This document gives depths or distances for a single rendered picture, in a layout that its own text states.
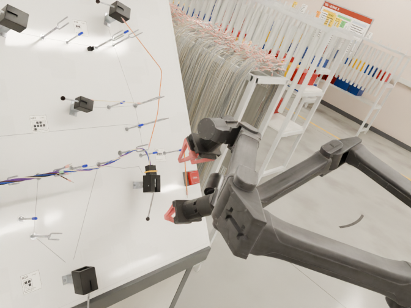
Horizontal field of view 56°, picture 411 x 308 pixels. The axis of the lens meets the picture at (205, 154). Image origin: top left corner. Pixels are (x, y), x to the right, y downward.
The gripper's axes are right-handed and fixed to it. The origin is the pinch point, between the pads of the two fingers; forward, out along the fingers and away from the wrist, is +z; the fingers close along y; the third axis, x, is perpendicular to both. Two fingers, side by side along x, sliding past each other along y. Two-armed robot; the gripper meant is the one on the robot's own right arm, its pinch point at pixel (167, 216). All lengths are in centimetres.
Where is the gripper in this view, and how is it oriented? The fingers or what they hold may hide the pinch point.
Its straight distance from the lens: 120.3
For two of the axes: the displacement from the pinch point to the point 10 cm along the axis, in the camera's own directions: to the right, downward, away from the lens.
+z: -7.4, 2.9, 6.1
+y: -6.5, -1.0, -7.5
